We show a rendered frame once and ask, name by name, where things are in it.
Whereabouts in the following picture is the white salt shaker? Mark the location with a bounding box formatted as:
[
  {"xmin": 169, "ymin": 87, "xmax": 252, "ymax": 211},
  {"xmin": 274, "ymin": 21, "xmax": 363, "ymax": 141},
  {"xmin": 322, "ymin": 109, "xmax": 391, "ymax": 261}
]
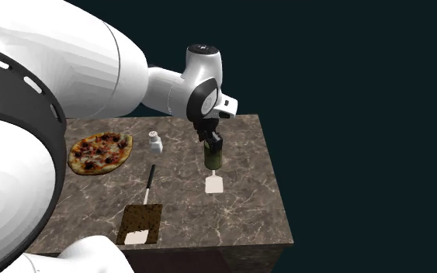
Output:
[{"xmin": 148, "ymin": 130, "xmax": 164, "ymax": 154}]

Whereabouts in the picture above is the pizza with dark toppings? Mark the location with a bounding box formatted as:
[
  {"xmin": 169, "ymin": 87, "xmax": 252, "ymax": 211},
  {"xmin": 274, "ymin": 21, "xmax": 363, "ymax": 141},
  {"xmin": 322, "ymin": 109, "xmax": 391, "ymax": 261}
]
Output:
[{"xmin": 68, "ymin": 132, "xmax": 134, "ymax": 176}]

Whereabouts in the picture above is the green handled white blade spatula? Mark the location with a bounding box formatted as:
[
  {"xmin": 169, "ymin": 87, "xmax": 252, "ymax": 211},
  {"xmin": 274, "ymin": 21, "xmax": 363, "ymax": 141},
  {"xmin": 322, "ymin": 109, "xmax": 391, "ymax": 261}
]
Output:
[{"xmin": 203, "ymin": 141, "xmax": 224, "ymax": 195}]

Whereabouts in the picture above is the black handled brown blade spatula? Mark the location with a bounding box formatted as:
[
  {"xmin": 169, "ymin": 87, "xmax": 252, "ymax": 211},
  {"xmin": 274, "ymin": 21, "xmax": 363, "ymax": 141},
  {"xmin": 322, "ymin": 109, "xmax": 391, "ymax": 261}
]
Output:
[{"xmin": 116, "ymin": 164, "xmax": 164, "ymax": 246}]

